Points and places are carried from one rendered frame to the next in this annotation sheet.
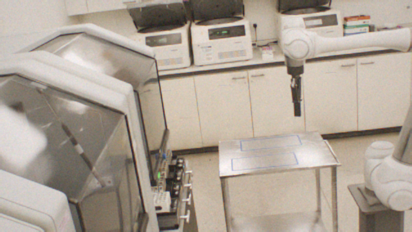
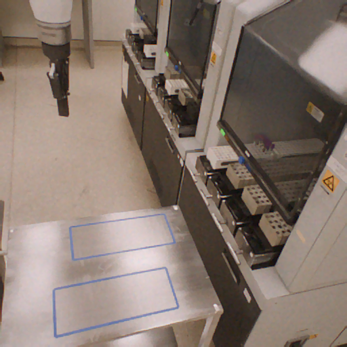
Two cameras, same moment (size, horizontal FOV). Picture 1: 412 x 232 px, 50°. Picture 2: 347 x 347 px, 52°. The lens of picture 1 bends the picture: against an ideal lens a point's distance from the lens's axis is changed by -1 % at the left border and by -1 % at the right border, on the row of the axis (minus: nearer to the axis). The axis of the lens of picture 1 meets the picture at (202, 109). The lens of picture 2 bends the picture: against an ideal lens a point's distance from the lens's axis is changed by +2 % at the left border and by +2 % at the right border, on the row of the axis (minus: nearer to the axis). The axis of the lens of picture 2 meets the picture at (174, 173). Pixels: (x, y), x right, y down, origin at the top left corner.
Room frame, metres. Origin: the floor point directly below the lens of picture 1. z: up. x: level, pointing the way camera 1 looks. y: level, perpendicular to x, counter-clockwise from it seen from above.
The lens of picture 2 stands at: (2.91, -0.52, 1.77)
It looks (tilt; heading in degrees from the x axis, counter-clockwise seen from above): 39 degrees down; 153
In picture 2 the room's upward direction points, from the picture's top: 9 degrees clockwise
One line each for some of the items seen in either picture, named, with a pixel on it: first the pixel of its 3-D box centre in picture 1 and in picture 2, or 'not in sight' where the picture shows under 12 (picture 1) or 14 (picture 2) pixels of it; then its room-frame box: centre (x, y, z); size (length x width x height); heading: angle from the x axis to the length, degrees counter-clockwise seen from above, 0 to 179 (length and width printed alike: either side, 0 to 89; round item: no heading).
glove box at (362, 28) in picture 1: (355, 28); not in sight; (4.45, -1.65, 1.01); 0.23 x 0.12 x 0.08; 85
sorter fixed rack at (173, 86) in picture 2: not in sight; (190, 87); (1.12, 0.40, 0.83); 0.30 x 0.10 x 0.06; 86
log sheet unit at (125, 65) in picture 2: not in sight; (123, 75); (0.07, 0.27, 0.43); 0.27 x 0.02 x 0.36; 176
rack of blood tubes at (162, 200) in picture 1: (138, 205); (239, 156); (1.83, 0.35, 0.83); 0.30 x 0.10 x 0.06; 86
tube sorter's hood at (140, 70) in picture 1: (102, 103); (333, 91); (2.07, 0.48, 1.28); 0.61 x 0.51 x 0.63; 176
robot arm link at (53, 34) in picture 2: (295, 58); (54, 30); (1.87, -0.43, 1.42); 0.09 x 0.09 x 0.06
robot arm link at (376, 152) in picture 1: (382, 165); not in sight; (1.84, -0.80, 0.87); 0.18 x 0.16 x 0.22; 171
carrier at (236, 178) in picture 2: (162, 184); (234, 176); (1.97, 0.24, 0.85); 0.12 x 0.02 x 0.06; 177
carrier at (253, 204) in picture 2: (165, 170); (251, 200); (2.12, 0.23, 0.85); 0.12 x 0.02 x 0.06; 175
